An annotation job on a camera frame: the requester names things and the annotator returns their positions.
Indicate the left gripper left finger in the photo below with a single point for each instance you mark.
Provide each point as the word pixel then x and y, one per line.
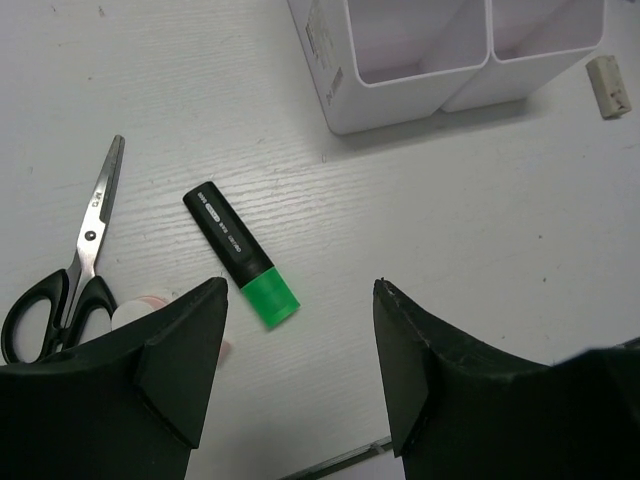
pixel 130 404

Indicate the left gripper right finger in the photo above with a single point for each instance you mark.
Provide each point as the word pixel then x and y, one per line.
pixel 459 408

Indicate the green highlighter marker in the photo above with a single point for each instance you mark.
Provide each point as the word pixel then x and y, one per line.
pixel 245 260

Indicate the grey white eraser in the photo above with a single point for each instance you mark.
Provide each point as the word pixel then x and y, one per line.
pixel 608 87

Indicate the left white organizer bin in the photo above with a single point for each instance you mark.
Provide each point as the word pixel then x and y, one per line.
pixel 381 63

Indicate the white organizer bin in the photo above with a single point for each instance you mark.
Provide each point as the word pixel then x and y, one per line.
pixel 530 43
pixel 381 63

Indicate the right white organizer bin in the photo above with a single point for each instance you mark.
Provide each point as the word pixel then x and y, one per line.
pixel 530 43

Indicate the black handled scissors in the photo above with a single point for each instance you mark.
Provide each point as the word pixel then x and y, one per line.
pixel 76 292

